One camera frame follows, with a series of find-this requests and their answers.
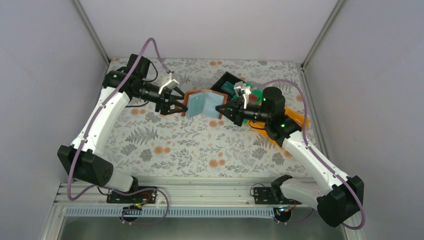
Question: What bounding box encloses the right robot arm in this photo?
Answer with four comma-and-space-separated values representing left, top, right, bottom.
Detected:
215, 87, 365, 228

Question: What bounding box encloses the orange storage bin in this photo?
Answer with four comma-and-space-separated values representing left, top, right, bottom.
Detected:
249, 104, 305, 147

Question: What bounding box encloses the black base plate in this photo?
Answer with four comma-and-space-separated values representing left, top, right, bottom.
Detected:
106, 186, 157, 205
252, 187, 301, 205

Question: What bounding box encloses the brown leather card holder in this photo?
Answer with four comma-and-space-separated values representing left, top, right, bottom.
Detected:
181, 89, 228, 120

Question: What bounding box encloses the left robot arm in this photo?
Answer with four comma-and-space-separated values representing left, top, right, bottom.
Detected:
57, 54, 188, 203

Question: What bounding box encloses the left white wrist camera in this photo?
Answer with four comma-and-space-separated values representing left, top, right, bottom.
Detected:
158, 71, 180, 95

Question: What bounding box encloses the aluminium rail frame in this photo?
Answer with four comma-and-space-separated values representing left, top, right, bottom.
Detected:
53, 177, 309, 219

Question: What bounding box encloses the red white item in bin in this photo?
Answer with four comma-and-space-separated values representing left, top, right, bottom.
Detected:
248, 94, 260, 104

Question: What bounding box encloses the floral table mat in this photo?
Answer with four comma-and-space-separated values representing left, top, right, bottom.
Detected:
104, 58, 309, 178

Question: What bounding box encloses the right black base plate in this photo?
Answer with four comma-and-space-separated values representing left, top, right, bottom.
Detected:
252, 187, 301, 205

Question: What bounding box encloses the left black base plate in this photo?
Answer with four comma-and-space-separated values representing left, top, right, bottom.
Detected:
106, 186, 157, 205

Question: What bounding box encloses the green storage bin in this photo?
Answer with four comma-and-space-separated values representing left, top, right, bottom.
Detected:
231, 81, 260, 127

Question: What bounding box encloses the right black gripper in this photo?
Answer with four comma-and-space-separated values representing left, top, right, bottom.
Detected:
216, 97, 271, 126

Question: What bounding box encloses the black storage bin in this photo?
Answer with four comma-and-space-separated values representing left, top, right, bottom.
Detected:
210, 71, 245, 99

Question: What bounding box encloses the teal item in black bin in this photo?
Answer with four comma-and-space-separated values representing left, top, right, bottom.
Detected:
221, 81, 236, 95

